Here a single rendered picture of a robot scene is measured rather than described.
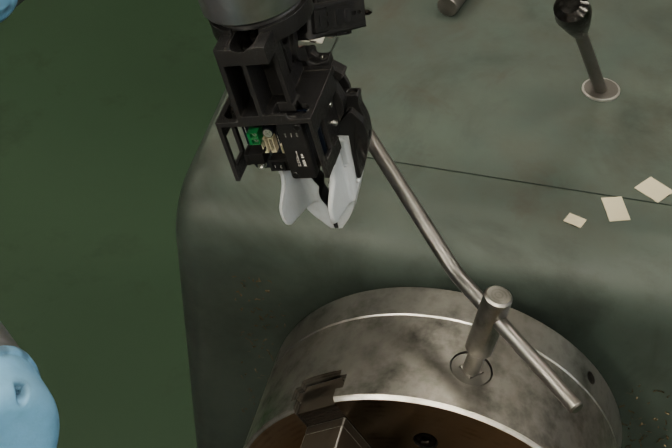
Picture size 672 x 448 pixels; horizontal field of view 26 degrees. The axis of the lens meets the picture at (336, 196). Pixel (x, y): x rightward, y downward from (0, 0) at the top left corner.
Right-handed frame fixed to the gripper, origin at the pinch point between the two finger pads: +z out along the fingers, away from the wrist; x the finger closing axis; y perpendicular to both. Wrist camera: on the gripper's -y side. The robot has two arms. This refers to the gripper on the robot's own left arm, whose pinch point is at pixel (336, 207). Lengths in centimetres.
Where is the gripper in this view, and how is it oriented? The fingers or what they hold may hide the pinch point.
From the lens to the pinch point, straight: 111.8
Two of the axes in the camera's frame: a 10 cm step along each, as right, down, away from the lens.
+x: 9.4, -0.3, -3.4
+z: 2.4, 7.6, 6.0
